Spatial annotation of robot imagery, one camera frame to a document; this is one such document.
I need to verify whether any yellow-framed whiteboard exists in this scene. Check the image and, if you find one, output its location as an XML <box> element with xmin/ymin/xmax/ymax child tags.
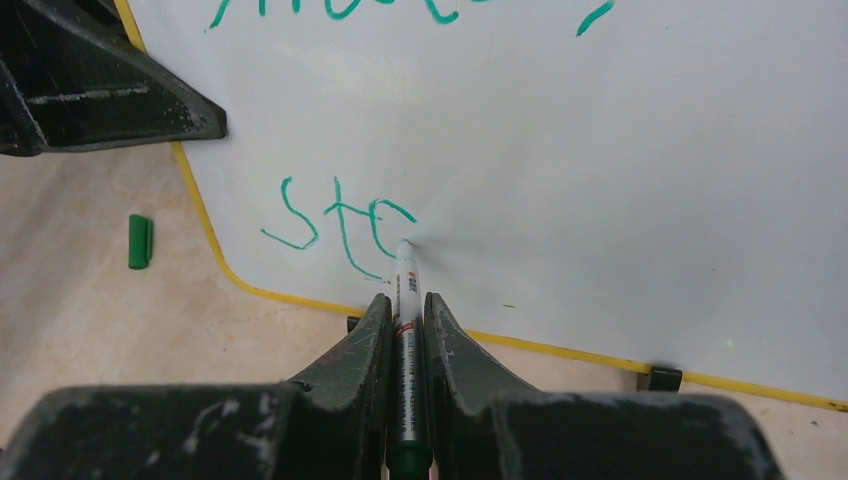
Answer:
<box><xmin>118</xmin><ymin>1</ymin><xmax>847</xmax><ymax>411</ymax></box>

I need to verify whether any green marker cap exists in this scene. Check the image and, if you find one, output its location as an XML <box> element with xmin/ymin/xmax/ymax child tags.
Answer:
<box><xmin>128</xmin><ymin>214</ymin><xmax>154</xmax><ymax>270</ymax></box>

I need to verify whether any green whiteboard marker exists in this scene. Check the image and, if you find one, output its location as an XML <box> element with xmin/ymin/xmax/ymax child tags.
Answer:
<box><xmin>386</xmin><ymin>240</ymin><xmax>433</xmax><ymax>479</ymax></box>

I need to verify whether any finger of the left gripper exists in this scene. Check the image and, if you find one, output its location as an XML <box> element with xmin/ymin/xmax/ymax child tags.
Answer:
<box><xmin>1</xmin><ymin>1</ymin><xmax>228</xmax><ymax>157</ymax></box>

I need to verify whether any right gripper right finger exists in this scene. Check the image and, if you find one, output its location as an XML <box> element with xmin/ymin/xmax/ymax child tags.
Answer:
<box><xmin>424</xmin><ymin>293</ymin><xmax>783</xmax><ymax>479</ymax></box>

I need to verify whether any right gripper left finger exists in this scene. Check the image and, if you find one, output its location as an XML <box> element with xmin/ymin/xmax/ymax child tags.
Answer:
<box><xmin>1</xmin><ymin>294</ymin><xmax>391</xmax><ymax>479</ymax></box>

